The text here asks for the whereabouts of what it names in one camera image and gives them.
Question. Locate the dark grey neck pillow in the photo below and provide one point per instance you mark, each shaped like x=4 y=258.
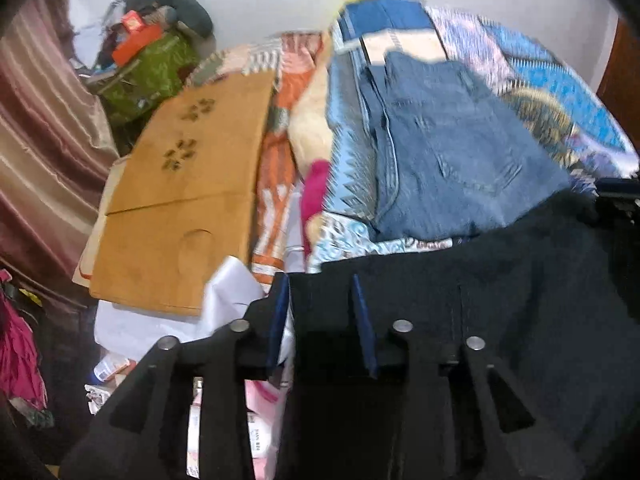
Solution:
x=188 y=12

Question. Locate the blue folded jeans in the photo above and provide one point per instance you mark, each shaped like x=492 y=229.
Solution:
x=451 y=158

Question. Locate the black pants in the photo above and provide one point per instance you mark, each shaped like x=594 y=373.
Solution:
x=555 y=297

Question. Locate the white cloth garment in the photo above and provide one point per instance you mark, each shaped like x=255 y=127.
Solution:
x=132 y=332

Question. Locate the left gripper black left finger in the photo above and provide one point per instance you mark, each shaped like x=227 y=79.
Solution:
x=182 y=393

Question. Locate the pink striped curtain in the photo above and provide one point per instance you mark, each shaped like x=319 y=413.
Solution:
x=56 y=150

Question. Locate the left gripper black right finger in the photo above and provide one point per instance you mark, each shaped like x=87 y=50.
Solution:
x=457 y=411

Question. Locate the orange patterned bed sheet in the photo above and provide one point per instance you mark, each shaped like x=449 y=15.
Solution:
x=293 y=58

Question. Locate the orange red box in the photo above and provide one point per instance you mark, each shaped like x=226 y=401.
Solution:
x=138 y=36

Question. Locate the blue patchwork bedspread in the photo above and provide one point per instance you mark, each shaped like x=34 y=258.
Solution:
x=560 y=111

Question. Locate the wooden lap desk board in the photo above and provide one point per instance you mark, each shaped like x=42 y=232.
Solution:
x=186 y=198

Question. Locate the magenta pink cloth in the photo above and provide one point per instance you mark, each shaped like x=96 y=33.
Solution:
x=312 y=197

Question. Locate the green patterned storage bag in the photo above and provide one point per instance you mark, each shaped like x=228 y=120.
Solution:
x=155 y=74

